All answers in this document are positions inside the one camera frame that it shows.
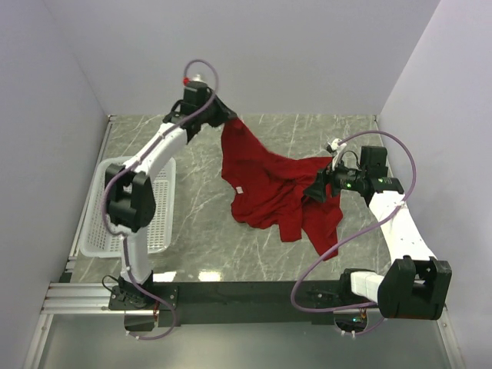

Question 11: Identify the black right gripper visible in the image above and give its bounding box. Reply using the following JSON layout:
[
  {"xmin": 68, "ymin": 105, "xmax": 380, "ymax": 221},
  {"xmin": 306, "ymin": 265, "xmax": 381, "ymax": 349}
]
[{"xmin": 302, "ymin": 154, "xmax": 366, "ymax": 203}]

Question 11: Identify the red t shirt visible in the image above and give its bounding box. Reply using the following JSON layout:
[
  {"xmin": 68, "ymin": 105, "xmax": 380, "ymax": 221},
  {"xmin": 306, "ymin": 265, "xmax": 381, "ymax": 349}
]
[{"xmin": 221, "ymin": 118, "xmax": 343, "ymax": 255}]

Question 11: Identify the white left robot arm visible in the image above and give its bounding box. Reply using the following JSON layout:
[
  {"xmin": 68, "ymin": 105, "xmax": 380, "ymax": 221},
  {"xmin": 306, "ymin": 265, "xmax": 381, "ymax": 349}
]
[{"xmin": 101, "ymin": 81, "xmax": 237, "ymax": 309}]

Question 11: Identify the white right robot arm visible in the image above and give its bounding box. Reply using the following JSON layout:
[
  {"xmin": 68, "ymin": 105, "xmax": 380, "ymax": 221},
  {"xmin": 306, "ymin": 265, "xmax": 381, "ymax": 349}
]
[{"xmin": 304, "ymin": 140, "xmax": 452, "ymax": 320}]

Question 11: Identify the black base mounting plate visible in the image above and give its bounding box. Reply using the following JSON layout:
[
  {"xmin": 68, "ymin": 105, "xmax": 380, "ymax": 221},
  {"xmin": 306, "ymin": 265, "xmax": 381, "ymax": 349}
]
[{"xmin": 148, "ymin": 280, "xmax": 347, "ymax": 327}]

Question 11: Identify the white plastic basket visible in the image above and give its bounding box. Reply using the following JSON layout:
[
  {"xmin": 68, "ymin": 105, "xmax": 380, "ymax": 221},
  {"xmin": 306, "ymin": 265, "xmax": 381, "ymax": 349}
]
[{"xmin": 78, "ymin": 156, "xmax": 176, "ymax": 258}]

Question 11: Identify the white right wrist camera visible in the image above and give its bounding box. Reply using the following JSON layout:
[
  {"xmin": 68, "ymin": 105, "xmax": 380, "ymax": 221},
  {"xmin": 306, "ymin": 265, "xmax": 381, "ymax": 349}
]
[{"xmin": 326, "ymin": 138, "xmax": 347, "ymax": 169}]

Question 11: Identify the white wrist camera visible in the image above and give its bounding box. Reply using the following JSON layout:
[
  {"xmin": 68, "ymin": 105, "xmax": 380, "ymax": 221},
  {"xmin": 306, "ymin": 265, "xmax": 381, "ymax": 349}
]
[
  {"xmin": 326, "ymin": 138, "xmax": 347, "ymax": 169},
  {"xmin": 183, "ymin": 74, "xmax": 209, "ymax": 91}
]

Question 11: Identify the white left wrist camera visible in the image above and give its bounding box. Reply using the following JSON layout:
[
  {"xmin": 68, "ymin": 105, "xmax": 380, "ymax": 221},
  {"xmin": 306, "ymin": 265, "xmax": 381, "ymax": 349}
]
[{"xmin": 183, "ymin": 74, "xmax": 209, "ymax": 91}]

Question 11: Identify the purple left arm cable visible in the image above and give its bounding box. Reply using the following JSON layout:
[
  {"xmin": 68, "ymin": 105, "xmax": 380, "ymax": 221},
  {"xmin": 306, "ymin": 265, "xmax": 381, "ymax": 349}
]
[{"xmin": 100, "ymin": 58, "xmax": 221, "ymax": 341}]

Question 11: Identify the aluminium frame rail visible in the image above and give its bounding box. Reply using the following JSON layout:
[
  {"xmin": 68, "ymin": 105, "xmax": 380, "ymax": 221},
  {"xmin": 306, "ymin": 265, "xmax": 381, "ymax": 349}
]
[{"xmin": 22, "ymin": 238, "xmax": 124, "ymax": 369}]

